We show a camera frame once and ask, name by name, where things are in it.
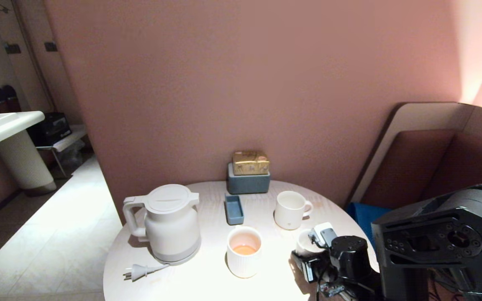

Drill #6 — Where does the tall smooth white cup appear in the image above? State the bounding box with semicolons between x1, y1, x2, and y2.
295;229;322;257

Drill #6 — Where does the white electric kettle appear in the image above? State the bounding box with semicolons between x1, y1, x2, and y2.
122;184;202;260

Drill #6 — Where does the wide ribbed white cup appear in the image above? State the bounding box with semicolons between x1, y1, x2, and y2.
226;226;263;278

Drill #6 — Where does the blue fabric bag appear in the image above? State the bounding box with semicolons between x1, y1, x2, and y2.
347;202;393;247

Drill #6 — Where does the small blue rectangular tray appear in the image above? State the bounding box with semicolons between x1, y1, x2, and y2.
224;195;244;226

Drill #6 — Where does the blue-grey tissue box holder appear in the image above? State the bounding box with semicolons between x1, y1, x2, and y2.
227;163;271;195

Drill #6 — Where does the grey round kettle base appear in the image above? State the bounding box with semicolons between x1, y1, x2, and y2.
151;239;202;266

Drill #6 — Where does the gold tissue pack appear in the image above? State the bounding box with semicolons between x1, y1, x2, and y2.
232;151;269;176

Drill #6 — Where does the beige bench side panel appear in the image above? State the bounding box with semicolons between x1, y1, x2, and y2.
352;102;482;205

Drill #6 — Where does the wooden side shelf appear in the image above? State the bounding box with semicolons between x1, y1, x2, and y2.
36;125;89;179

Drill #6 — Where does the black box appliance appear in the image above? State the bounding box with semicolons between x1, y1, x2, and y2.
30;112;72;147

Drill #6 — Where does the black wrist camera white mount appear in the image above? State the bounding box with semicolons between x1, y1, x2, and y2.
308;222;338;249

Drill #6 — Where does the white ribbed mug with handle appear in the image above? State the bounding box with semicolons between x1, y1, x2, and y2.
274;191;313;230

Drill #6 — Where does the white power plug with cord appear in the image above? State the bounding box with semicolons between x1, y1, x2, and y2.
124;263;170;281

